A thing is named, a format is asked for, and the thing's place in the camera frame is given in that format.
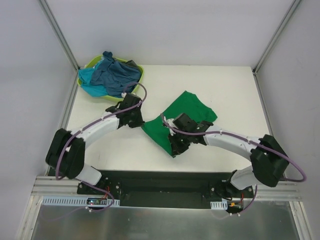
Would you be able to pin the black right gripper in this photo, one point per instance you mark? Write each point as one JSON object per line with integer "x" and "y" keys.
{"x": 178, "y": 144}

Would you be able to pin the aluminium frame post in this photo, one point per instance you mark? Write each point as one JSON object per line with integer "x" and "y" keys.
{"x": 58, "y": 32}
{"x": 276, "y": 35}

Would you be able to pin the right white slotted cable duct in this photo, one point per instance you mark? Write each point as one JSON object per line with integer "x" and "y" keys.
{"x": 219, "y": 205}

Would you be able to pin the left white slotted cable duct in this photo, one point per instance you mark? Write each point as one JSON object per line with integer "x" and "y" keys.
{"x": 92, "y": 202}

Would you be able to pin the right aluminium frame post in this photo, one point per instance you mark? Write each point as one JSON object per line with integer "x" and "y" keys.
{"x": 276, "y": 35}

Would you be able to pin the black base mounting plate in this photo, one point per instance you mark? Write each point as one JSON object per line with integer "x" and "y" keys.
{"x": 177, "y": 201}

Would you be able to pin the left aluminium frame post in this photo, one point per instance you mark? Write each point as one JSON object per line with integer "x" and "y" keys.
{"x": 58, "y": 32}

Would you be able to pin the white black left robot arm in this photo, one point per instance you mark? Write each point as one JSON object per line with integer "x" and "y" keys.
{"x": 66, "y": 153}

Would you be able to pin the dark blue t shirt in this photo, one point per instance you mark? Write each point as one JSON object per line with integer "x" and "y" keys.
{"x": 114, "y": 75}

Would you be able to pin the grey t shirt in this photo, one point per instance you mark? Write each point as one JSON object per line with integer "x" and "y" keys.
{"x": 132, "y": 64}

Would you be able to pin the green t shirt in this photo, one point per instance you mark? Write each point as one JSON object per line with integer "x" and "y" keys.
{"x": 187, "y": 114}

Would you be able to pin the teal t shirt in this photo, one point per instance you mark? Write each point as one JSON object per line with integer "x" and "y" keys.
{"x": 85, "y": 76}

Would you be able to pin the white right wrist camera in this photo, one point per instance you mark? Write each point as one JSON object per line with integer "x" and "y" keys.
{"x": 169, "y": 123}

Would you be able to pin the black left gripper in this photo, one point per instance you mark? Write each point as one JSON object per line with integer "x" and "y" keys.
{"x": 136, "y": 120}

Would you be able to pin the white slotted cable duct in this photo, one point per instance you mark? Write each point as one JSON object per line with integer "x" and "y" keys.
{"x": 92, "y": 202}
{"x": 219, "y": 205}

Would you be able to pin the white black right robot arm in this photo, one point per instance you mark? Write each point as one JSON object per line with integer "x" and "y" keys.
{"x": 267, "y": 159}

